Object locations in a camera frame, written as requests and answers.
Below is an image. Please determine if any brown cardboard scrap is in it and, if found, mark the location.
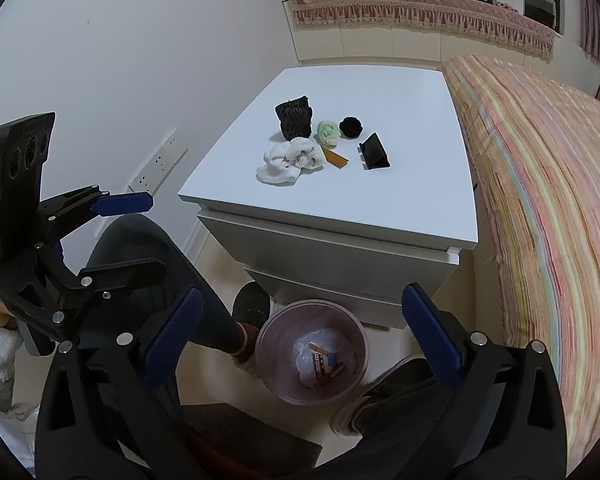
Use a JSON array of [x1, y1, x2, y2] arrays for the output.
[[320, 146, 351, 169]]

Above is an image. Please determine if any pink plastic waste bin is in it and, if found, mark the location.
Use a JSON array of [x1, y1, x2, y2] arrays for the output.
[[254, 298, 371, 407]]

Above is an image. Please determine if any white deep nightstand drawer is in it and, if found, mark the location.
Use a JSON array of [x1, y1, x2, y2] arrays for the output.
[[243, 264, 417, 331]]

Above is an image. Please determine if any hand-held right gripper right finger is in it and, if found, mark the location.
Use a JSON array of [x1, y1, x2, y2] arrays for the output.
[[401, 283, 568, 480]]

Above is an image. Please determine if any white crumpled bag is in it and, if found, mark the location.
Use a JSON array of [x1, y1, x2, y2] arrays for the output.
[[292, 328, 355, 389]]

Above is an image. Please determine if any white shallow nightstand drawer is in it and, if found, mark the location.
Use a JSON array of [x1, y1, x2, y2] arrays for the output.
[[196, 209, 462, 307]]

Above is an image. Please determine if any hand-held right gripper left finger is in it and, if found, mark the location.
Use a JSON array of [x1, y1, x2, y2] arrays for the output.
[[35, 286, 206, 480]]

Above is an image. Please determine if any white nightstand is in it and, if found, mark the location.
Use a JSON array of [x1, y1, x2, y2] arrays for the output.
[[177, 65, 482, 332]]

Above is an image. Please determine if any red white small packet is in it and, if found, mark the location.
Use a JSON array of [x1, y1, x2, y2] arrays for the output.
[[309, 342, 349, 382]]

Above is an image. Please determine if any pink curtain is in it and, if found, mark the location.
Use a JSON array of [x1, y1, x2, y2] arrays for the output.
[[577, 0, 600, 62]]

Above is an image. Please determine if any person's left leg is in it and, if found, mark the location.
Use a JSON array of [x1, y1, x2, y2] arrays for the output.
[[84, 214, 247, 361]]

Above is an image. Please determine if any person's leg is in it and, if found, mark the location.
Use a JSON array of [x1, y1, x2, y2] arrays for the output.
[[352, 360, 481, 480], [84, 214, 247, 361]]

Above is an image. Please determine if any white wall socket plate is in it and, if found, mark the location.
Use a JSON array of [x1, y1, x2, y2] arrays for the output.
[[151, 128, 190, 172], [128, 161, 169, 197]]

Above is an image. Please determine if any black woven pouch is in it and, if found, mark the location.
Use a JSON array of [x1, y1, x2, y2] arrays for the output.
[[273, 93, 314, 141]]

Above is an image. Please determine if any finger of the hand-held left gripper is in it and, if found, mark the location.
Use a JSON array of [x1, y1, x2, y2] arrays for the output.
[[35, 185, 155, 242], [50, 257, 169, 342]]

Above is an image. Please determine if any white crumpled tissue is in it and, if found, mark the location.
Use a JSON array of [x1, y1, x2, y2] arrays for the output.
[[255, 137, 325, 186]]

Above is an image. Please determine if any striped bed blanket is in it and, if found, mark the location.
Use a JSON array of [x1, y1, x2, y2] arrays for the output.
[[439, 54, 600, 477]]

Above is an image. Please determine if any person's right leg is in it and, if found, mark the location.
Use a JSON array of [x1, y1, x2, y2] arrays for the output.
[[352, 360, 481, 480]]

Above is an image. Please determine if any pink quilted fringed sill cover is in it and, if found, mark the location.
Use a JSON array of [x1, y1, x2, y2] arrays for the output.
[[285, 0, 557, 65]]

